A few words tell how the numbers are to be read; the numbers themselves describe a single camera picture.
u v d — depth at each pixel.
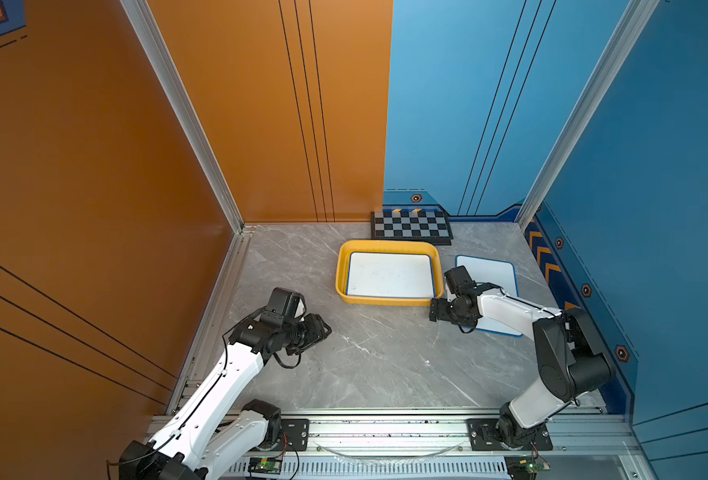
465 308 0.69
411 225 1.16
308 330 0.69
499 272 1.08
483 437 0.72
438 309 0.85
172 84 0.81
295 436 0.74
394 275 1.02
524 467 0.70
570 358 0.44
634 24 0.71
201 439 0.41
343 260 1.06
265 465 0.72
